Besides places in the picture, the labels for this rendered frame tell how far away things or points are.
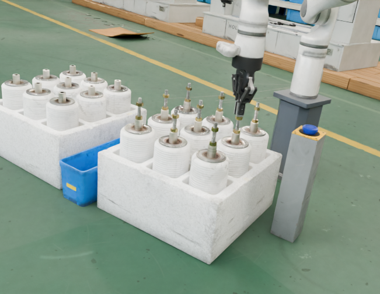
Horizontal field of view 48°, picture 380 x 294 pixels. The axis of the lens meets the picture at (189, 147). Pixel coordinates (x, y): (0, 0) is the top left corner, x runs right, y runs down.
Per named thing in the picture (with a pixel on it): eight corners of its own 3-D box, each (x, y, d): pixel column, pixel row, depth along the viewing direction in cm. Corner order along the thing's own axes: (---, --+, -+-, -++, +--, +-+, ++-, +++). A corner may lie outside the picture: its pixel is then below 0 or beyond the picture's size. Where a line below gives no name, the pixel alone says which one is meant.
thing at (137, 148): (142, 198, 118) (146, 139, 111) (112, 189, 121) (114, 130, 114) (156, 183, 127) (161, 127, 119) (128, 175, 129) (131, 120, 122)
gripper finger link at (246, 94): (247, 85, 102) (239, 97, 107) (248, 92, 101) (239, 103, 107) (257, 86, 103) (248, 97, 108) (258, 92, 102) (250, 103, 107)
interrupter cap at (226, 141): (229, 150, 110) (229, 148, 110) (215, 139, 116) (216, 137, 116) (254, 148, 113) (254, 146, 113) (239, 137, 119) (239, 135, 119)
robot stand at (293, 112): (282, 160, 169) (298, 87, 156) (313, 175, 159) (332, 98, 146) (258, 168, 160) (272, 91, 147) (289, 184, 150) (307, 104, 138)
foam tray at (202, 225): (174, 164, 155) (178, 118, 147) (272, 204, 136) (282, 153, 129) (96, 207, 124) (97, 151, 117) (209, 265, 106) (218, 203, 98)
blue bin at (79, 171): (126, 165, 151) (128, 133, 146) (150, 175, 145) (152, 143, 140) (58, 195, 128) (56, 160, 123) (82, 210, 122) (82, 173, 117)
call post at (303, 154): (279, 222, 127) (300, 126, 114) (301, 232, 123) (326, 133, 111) (269, 233, 121) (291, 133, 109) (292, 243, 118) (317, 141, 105)
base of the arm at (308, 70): (299, 90, 153) (310, 42, 146) (321, 97, 147) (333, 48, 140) (283, 93, 147) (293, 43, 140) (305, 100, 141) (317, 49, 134)
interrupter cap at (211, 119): (214, 115, 134) (214, 113, 134) (234, 122, 130) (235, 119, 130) (201, 121, 128) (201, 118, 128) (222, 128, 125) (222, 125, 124)
